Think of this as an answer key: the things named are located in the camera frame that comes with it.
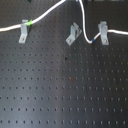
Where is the green tape marker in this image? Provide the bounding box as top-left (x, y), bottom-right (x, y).
top-left (27, 20), bottom-right (34, 27)

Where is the middle metal cable clip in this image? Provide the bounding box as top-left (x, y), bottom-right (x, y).
top-left (66, 23), bottom-right (82, 46)

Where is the metal cable clip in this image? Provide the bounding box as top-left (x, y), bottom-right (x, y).
top-left (19, 19), bottom-right (28, 44)
top-left (98, 21), bottom-right (109, 45)
top-left (66, 23), bottom-right (82, 46)

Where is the left metal cable clip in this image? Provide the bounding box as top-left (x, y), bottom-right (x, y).
top-left (19, 19), bottom-right (28, 44)

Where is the white cable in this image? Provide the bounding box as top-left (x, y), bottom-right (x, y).
top-left (0, 0), bottom-right (128, 45)

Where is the right metal cable clip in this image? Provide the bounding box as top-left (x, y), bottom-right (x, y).
top-left (98, 21), bottom-right (109, 45)

